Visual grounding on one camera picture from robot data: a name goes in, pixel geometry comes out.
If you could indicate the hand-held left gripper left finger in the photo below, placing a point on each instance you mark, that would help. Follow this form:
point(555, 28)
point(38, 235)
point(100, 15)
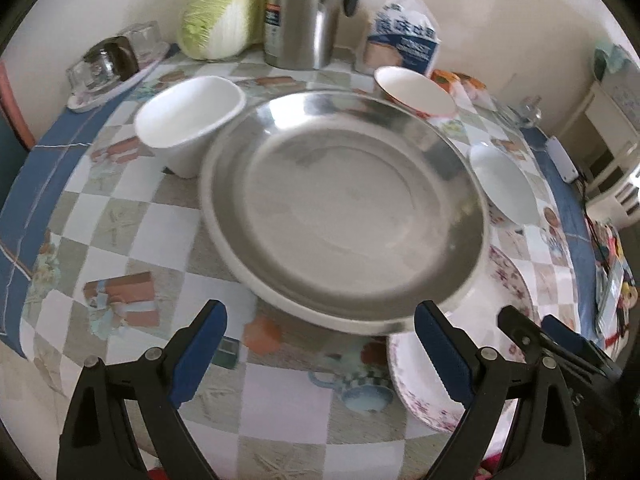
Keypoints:
point(200, 355)

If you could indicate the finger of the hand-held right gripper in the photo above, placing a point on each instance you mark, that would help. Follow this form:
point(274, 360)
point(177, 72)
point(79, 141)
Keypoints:
point(517, 327)
point(575, 342)

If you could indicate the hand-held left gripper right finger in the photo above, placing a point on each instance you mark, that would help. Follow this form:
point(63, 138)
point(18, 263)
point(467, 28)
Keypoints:
point(445, 355)

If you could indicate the pink floral plate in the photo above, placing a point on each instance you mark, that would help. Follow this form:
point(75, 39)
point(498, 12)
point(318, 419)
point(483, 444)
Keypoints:
point(412, 385)

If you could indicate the white bowl with red emblem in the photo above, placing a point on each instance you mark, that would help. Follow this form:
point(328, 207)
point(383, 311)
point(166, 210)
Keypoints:
point(505, 185)

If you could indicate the stainless steel plate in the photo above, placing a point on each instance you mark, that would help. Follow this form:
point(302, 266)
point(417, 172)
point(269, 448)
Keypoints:
point(340, 200)

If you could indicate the tall plain white bowl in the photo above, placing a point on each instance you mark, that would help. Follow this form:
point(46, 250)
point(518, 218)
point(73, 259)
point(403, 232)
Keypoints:
point(185, 120)

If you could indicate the strawberry print red-rimmed bowl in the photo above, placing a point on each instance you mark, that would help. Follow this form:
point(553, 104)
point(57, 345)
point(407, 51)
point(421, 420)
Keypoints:
point(415, 91)

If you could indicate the colourful printed packet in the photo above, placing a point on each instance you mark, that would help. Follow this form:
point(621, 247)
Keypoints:
point(612, 245)

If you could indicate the white power strip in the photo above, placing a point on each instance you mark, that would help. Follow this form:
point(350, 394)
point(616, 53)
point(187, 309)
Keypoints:
point(561, 160)

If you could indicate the white wooden shelf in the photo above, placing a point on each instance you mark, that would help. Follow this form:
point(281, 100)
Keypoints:
point(610, 135)

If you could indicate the orange snack packet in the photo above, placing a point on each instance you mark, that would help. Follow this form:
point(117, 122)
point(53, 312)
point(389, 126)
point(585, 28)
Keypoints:
point(444, 79)
point(472, 87)

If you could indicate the pale printed bag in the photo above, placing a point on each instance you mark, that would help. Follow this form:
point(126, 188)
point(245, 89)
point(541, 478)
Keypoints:
point(617, 65)

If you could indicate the white floral tray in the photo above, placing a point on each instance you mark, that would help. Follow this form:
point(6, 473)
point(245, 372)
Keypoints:
point(135, 77)

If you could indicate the clear drinking glass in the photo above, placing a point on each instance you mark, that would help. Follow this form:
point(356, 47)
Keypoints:
point(77, 77)
point(145, 40)

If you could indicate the red-framed blue chair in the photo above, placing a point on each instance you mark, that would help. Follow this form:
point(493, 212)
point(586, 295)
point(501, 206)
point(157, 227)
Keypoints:
point(12, 110)

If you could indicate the bagged sliced bread loaf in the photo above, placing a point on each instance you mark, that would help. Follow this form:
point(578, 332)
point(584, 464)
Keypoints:
point(400, 35)

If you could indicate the napa cabbage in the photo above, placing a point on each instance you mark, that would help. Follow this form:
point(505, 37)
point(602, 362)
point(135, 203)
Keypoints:
point(220, 10)

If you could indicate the stainless steel thermos jug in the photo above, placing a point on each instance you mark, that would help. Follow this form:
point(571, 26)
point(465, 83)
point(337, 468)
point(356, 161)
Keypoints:
point(300, 20)

